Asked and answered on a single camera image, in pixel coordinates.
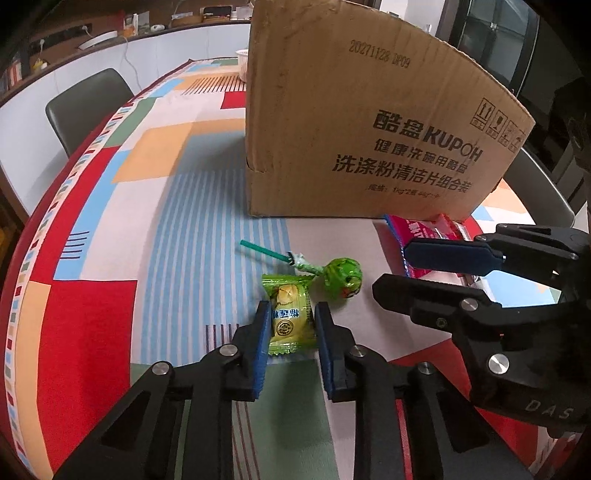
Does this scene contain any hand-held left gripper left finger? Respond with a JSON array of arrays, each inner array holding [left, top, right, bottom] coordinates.
[[53, 300, 273, 480]]

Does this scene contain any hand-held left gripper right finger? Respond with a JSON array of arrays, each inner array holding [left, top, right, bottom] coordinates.
[[314, 302, 532, 480]]

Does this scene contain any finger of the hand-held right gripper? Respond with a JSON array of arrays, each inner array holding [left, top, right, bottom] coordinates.
[[403, 223, 583, 278], [372, 273, 525, 386]]

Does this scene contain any green candy packet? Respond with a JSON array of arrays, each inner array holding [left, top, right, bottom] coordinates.
[[261, 273, 319, 357]]

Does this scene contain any magenta snack packet white print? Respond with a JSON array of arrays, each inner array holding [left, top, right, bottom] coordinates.
[[383, 213, 482, 278]]

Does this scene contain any brown cardboard box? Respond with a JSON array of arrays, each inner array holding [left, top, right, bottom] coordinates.
[[245, 0, 536, 223]]

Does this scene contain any green lollipop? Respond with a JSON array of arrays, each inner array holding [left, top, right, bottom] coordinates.
[[239, 239, 363, 304]]

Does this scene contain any grey chair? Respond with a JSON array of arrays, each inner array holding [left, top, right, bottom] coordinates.
[[45, 68, 135, 158], [496, 147, 576, 228]]

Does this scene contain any colourful patterned tablecloth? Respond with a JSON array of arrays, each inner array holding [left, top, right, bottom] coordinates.
[[0, 57, 591, 480]]

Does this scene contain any black glass cabinet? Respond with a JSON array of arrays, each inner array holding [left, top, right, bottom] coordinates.
[[455, 0, 591, 100]]

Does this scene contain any white bowl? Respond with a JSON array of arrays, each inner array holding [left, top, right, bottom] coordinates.
[[235, 48, 252, 82]]

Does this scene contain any white flat object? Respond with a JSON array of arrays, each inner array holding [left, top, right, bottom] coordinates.
[[78, 32, 117, 50]]

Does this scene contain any white cable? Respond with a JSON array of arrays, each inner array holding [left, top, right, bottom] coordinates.
[[121, 41, 145, 95]]

